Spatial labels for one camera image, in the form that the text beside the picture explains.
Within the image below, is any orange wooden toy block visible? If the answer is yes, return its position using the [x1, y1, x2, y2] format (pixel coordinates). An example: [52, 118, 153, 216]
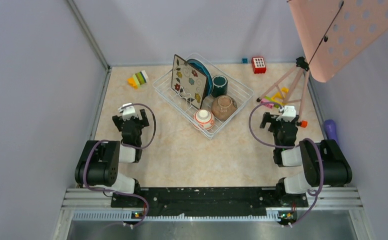
[296, 120, 308, 128]

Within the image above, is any teal polka dot plate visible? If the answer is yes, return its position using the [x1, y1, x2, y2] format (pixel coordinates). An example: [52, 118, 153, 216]
[187, 58, 213, 97]

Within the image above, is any orange patterned white bowl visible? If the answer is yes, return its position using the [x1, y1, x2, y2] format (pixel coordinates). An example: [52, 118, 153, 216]
[193, 109, 215, 131]

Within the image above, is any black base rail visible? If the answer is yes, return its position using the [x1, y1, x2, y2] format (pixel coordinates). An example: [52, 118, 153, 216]
[127, 186, 310, 220]

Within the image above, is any square leaf patterned plate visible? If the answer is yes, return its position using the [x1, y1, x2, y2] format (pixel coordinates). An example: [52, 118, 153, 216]
[171, 54, 208, 109]

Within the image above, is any colourful block stack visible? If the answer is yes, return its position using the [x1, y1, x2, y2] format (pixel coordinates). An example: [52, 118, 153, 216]
[127, 70, 149, 89]

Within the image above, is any red white toy block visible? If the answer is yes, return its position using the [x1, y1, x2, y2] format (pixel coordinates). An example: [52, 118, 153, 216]
[251, 56, 267, 74]

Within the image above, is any pink perforated music stand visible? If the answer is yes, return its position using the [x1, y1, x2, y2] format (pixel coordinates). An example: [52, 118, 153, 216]
[256, 0, 388, 105]

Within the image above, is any dark green mug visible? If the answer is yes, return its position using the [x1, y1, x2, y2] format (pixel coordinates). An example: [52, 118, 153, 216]
[211, 75, 228, 98]

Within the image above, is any white wire dish rack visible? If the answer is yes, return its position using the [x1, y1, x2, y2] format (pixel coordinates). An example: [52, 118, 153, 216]
[152, 52, 255, 141]

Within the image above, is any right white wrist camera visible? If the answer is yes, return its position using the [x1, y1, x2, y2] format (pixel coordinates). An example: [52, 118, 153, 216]
[276, 105, 297, 122]

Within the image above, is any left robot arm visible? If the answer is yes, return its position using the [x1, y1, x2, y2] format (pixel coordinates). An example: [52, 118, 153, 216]
[75, 106, 149, 207]

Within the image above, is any pink toy block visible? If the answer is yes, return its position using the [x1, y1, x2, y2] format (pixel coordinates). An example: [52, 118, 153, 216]
[260, 98, 275, 109]

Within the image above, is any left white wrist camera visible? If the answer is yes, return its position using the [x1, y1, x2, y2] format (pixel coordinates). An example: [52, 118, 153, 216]
[118, 103, 138, 121]

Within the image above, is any purple handle tool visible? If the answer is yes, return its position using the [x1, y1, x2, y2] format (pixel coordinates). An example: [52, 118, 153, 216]
[323, 119, 338, 143]

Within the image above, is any yellow toy frame block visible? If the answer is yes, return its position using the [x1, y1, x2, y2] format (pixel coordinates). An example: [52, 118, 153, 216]
[271, 87, 289, 104]

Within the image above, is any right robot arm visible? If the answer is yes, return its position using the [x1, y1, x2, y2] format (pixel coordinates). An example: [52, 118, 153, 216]
[260, 112, 352, 206]

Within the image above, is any brown flower glazed bowl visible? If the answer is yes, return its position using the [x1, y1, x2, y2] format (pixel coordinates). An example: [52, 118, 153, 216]
[211, 95, 238, 122]

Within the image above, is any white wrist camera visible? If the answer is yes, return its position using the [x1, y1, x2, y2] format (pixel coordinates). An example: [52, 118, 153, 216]
[118, 103, 138, 121]
[276, 105, 297, 122]

